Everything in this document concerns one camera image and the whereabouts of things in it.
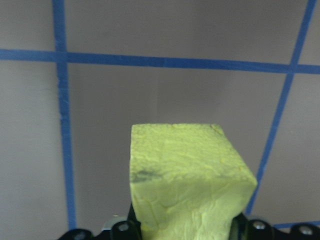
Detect yellow foam block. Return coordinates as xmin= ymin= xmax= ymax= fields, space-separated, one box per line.
xmin=129 ymin=123 xmax=258 ymax=240

